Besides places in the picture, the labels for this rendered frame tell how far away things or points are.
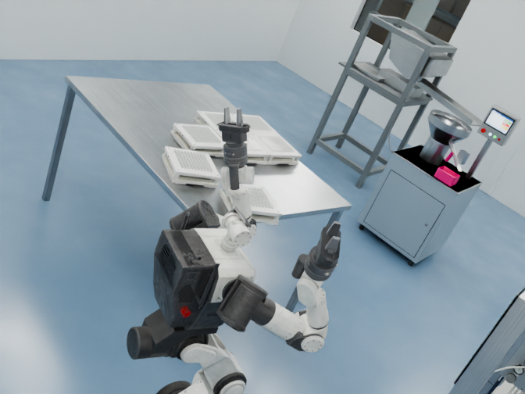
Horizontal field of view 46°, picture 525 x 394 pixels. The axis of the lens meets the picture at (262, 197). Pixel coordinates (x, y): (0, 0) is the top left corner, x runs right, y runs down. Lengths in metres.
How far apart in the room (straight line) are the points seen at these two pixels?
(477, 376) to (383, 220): 3.47
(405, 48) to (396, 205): 1.55
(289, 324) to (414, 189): 3.20
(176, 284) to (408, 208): 3.40
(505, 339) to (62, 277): 2.57
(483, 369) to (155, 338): 1.07
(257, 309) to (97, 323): 1.66
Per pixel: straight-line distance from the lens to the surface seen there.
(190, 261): 1.99
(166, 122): 3.73
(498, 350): 1.88
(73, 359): 3.30
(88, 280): 3.76
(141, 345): 2.25
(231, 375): 2.57
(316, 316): 2.06
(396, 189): 5.20
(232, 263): 2.07
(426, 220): 5.14
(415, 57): 5.93
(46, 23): 6.33
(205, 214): 2.23
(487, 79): 7.72
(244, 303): 1.96
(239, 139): 2.26
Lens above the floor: 2.37
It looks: 27 degrees down
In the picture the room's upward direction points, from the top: 23 degrees clockwise
